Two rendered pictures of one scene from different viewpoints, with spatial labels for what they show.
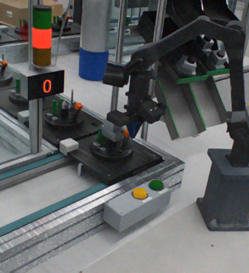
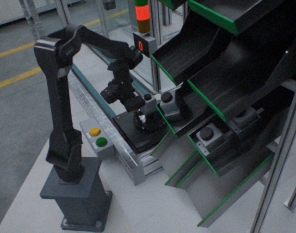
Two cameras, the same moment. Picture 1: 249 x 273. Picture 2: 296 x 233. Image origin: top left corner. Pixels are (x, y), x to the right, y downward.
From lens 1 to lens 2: 1.62 m
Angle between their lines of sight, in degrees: 88
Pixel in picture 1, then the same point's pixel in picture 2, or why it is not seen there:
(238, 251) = (47, 205)
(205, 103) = (220, 189)
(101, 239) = not seen: hidden behind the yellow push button
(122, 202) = (90, 123)
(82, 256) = not seen: hidden behind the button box
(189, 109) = (193, 163)
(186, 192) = (127, 189)
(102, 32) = not seen: outside the picture
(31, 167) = (141, 91)
